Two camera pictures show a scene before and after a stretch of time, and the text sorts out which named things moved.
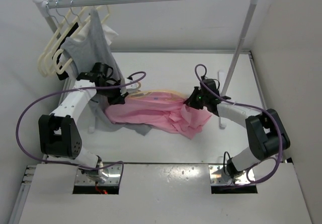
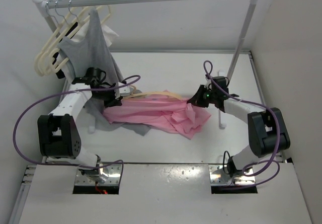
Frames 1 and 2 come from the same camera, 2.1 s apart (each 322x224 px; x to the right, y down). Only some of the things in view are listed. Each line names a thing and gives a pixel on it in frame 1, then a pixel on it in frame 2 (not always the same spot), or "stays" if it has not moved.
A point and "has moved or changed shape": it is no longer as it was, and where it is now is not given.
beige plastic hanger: (156, 95) has moved or changed shape
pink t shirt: (167, 110) stays
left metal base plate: (113, 172) stays
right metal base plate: (218, 176) stays
